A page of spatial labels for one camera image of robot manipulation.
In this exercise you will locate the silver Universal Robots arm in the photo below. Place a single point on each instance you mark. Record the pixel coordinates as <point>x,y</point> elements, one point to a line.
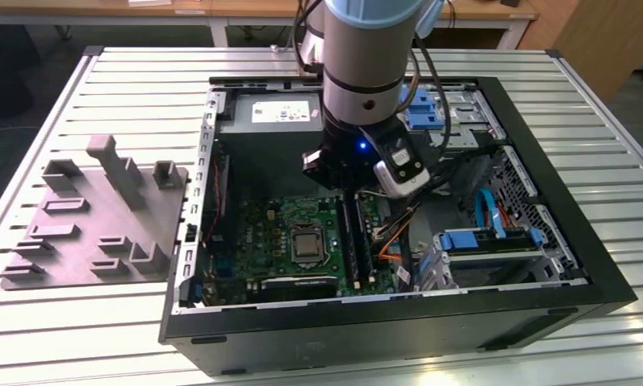
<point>364,60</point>

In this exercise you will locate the grey power supply unit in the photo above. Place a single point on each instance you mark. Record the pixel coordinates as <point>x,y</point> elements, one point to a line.
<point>263,161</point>

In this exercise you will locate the CPU socket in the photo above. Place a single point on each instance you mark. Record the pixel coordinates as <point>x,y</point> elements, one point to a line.
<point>305,227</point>

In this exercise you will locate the silver metal drive cage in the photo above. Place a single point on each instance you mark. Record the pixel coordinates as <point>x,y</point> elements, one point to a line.
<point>464,136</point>

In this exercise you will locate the silver CPU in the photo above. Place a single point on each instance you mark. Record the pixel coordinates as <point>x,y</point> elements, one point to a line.
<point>307,246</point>

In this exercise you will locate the green motherboard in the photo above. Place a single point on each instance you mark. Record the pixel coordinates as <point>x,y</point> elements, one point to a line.
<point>268,261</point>

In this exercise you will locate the hard disk in blue carrier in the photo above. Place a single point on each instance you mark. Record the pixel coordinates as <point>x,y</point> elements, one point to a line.
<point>464,241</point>

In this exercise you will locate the black graphics card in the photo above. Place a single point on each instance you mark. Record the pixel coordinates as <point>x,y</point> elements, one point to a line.
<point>300,287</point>

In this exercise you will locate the black open PC case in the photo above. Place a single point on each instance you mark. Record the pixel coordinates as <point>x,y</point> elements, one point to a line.
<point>353,342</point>

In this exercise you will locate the grey plastic parts rack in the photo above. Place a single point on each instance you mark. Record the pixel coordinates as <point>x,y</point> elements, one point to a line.
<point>102,225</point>

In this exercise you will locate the wooden cabinet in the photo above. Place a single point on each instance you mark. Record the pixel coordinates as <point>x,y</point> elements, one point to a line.
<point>596,32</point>

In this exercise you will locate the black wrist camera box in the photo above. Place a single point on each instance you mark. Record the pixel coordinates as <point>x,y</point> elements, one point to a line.
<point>315,164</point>

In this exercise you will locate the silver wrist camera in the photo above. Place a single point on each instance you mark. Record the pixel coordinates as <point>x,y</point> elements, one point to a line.
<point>403,177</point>

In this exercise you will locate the blue plastic drive bracket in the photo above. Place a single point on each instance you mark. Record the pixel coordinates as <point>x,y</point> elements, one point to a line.
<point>427,118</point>

